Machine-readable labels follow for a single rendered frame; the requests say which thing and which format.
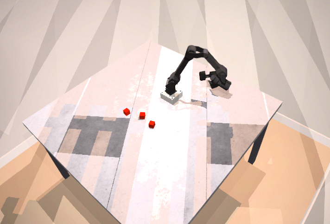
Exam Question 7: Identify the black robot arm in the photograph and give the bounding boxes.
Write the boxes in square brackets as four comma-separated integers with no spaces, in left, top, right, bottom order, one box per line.
[165,45,232,95]

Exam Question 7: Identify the red cube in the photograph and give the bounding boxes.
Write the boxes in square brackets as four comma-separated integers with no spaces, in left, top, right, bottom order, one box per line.
[123,108,130,116]
[139,112,146,119]
[148,121,155,128]

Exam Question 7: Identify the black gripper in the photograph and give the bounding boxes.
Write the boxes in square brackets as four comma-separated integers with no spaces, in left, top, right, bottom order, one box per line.
[199,70,216,81]

